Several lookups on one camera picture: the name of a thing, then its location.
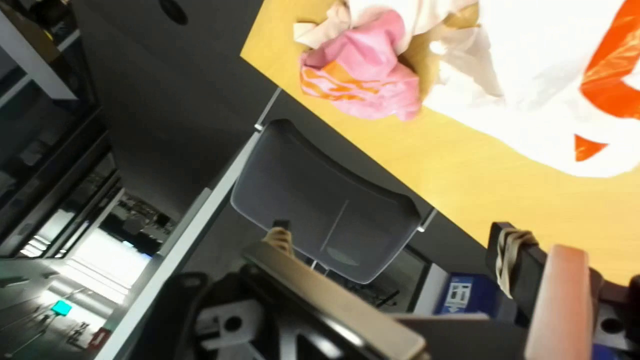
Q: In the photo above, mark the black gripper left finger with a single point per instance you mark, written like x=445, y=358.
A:
x=321, y=293

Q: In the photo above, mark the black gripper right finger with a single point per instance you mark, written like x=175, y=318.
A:
x=561, y=300

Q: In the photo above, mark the white plastic carrier bag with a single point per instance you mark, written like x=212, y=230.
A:
x=532, y=87

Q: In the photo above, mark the hot pink clothing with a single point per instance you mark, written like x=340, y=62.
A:
x=367, y=70

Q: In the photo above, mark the grey office chair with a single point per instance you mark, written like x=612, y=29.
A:
x=321, y=193

